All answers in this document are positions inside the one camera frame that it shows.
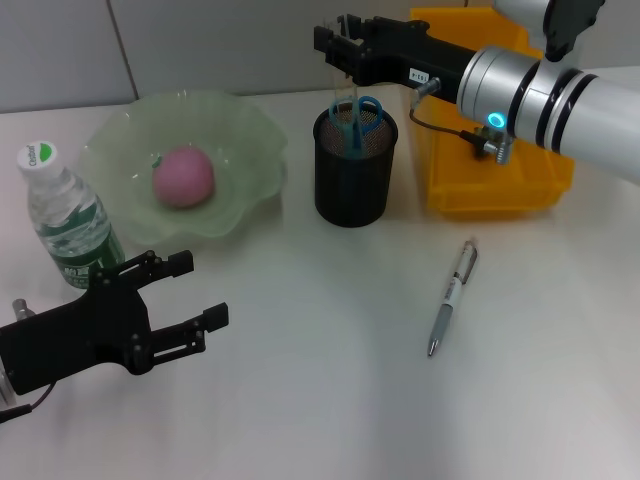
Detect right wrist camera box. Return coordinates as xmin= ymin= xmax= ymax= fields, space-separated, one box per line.
xmin=542 ymin=0 xmax=607 ymax=62

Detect silver pen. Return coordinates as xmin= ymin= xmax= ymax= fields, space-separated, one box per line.
xmin=427 ymin=238 xmax=481 ymax=358

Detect black mesh pen holder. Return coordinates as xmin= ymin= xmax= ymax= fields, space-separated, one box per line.
xmin=312 ymin=102 xmax=399 ymax=229

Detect yellow plastic bin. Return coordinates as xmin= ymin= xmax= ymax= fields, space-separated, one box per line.
xmin=410 ymin=5 xmax=575 ymax=221

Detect clear plastic ruler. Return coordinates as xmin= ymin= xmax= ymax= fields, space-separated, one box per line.
xmin=322 ymin=13 xmax=362 ymax=146

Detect green glass fruit plate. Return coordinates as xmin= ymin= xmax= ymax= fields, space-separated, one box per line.
xmin=79 ymin=89 xmax=290 ymax=249

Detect blue scissors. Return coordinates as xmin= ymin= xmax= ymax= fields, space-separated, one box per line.
xmin=327 ymin=94 xmax=385 ymax=201

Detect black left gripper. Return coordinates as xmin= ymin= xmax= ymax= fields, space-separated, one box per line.
xmin=0 ymin=249 xmax=230 ymax=396

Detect clear green label water bottle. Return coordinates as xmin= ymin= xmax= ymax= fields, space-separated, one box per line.
xmin=15 ymin=142 xmax=127 ymax=291

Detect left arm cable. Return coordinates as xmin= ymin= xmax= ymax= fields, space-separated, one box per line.
xmin=0 ymin=298 xmax=55 ymax=426

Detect pink peach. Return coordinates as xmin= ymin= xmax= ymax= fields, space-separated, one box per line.
xmin=152 ymin=145 xmax=216 ymax=210

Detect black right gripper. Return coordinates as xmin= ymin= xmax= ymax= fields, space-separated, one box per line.
xmin=313 ymin=14 xmax=477 ymax=105

